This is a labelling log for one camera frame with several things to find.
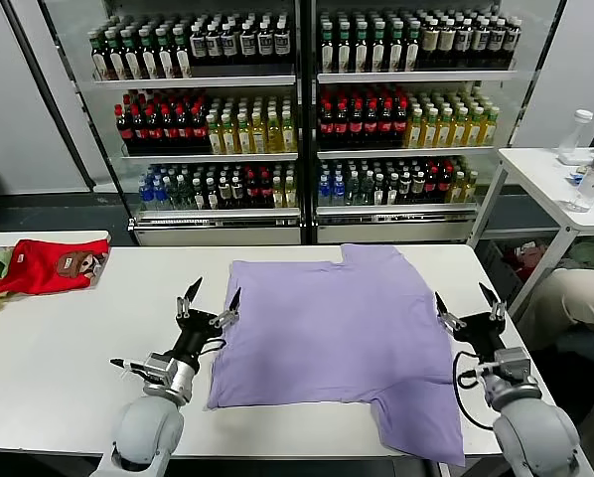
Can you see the clear green water bottle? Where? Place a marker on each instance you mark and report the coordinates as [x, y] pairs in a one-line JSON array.
[[352, 191], [171, 194], [182, 193], [366, 191]]

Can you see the small dark drink bottle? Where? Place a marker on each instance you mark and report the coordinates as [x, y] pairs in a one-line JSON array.
[[417, 186], [223, 191], [392, 191], [211, 193], [198, 193], [404, 188], [236, 191], [379, 191]]

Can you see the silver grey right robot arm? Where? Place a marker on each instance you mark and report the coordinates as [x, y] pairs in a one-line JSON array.
[[530, 432]]

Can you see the clear plastic water bottle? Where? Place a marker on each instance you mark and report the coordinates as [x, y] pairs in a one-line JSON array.
[[587, 191]]

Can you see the dark plastic crate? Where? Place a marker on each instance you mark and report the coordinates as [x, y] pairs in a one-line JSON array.
[[498, 273]]

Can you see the green cloth pile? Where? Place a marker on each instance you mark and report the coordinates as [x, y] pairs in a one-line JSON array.
[[590, 256]]

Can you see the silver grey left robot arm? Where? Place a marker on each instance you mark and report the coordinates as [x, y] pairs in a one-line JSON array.
[[148, 427]]

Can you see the dark blue seat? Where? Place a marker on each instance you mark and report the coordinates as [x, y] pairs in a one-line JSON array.
[[580, 348]]

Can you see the red clothes pile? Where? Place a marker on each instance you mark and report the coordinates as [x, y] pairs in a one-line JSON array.
[[525, 258]]

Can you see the tall clear bottle white cap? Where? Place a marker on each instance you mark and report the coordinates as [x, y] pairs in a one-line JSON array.
[[577, 136]]

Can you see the small red-label cola bottle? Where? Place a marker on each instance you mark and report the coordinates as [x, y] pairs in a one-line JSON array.
[[251, 191], [430, 186], [446, 185], [265, 191]]

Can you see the white side table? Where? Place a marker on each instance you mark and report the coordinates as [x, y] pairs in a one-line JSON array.
[[535, 169]]

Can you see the blue water bottle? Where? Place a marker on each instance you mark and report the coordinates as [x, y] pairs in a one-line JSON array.
[[324, 191], [338, 191], [145, 194], [159, 194]]

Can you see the purple T-shirt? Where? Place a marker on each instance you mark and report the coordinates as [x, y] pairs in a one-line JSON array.
[[327, 323]]

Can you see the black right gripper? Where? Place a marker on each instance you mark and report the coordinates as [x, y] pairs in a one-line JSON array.
[[483, 330]]

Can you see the small yellow juice bottle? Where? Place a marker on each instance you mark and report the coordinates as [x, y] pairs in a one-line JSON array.
[[277, 193], [471, 186], [290, 192], [458, 188]]

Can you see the small blue item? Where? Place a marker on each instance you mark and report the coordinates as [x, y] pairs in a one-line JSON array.
[[576, 175]]

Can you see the white cooler shelf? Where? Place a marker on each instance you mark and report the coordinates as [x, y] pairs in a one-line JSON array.
[[406, 153], [396, 209], [207, 157], [193, 82], [217, 212], [416, 76]]

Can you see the white-cap dark tea bottle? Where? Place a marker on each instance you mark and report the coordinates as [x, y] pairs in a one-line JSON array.
[[496, 41], [248, 45], [480, 42], [462, 42], [281, 44], [213, 46], [512, 40], [229, 46], [265, 44], [198, 46]]

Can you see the red-cap cola bottle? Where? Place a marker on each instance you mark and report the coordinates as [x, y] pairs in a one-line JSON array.
[[182, 126], [356, 124], [152, 126], [197, 126], [341, 124], [400, 124], [386, 124], [167, 126], [123, 126], [371, 124], [138, 126], [327, 124]]

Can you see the red T-shirt bear print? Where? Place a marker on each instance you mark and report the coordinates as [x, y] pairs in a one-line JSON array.
[[39, 270]]

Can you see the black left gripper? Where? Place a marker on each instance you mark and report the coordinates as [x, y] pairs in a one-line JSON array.
[[193, 330]]

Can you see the white flat box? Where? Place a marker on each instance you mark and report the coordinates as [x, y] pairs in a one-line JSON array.
[[572, 160]]

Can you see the small white table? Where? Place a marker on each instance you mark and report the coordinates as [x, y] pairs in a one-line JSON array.
[[53, 237]]

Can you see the glass beverage cooler cabinet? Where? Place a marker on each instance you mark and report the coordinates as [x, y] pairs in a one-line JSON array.
[[396, 232], [217, 233]]

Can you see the beige-label dark bottle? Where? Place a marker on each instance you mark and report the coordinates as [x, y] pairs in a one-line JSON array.
[[446, 42], [430, 42]]

